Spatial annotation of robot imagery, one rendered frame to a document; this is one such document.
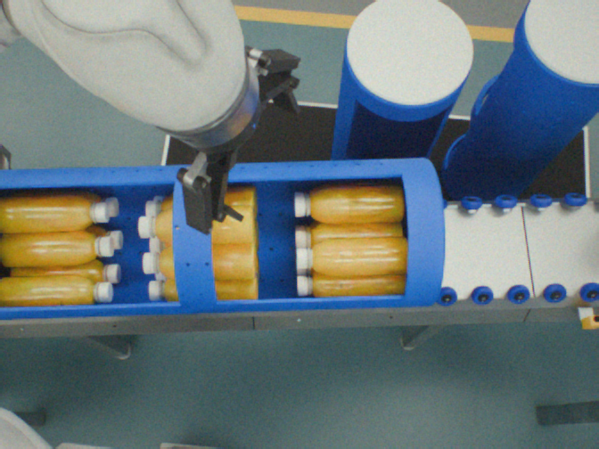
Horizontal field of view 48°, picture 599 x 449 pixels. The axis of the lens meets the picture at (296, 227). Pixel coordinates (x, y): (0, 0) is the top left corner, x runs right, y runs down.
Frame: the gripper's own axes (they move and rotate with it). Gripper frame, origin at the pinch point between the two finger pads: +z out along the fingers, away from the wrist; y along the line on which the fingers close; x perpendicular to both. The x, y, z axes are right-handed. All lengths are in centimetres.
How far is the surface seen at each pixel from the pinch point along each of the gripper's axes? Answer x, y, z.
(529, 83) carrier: 24, -54, 84
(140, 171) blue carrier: -31, 6, 43
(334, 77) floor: -42, -65, 179
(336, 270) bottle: 8, 6, 51
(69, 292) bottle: -34, 32, 47
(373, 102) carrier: -4, -32, 72
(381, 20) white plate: -11, -49, 72
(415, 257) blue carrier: 19.5, -2.6, 45.6
